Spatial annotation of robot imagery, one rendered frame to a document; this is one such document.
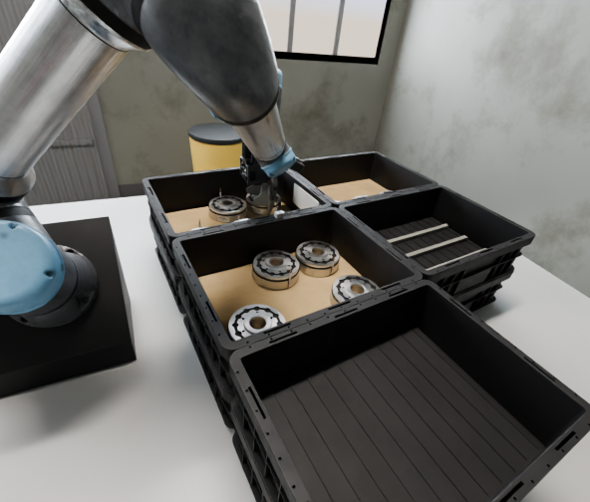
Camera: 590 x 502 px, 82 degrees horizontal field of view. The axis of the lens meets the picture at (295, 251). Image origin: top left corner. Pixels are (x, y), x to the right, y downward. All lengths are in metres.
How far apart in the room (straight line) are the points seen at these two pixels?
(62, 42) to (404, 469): 0.64
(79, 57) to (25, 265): 0.27
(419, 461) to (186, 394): 0.42
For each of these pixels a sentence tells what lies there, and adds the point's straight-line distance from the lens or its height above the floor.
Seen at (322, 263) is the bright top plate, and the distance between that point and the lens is 0.76.
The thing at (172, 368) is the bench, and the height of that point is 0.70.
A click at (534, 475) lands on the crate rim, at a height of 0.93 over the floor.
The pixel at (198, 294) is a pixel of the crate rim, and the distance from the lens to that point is 0.57.
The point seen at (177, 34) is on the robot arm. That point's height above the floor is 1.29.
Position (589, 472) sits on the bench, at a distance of 0.89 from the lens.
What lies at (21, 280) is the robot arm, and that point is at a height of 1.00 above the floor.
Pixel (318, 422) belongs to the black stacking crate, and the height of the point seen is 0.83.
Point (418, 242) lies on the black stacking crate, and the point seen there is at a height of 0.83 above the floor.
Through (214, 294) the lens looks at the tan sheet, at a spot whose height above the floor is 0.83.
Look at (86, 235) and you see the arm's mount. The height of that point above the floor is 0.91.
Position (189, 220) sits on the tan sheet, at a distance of 0.95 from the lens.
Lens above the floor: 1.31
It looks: 35 degrees down
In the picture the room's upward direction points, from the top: 7 degrees clockwise
